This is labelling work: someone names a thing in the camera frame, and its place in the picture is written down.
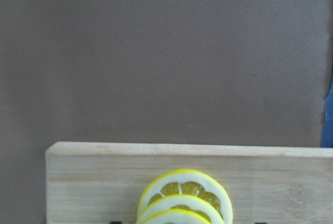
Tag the yellow lemon slice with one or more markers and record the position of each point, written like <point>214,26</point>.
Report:
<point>187,182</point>
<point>175,216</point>
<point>189,203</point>

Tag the bamboo cutting board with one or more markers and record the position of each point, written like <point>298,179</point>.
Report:
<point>102,182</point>

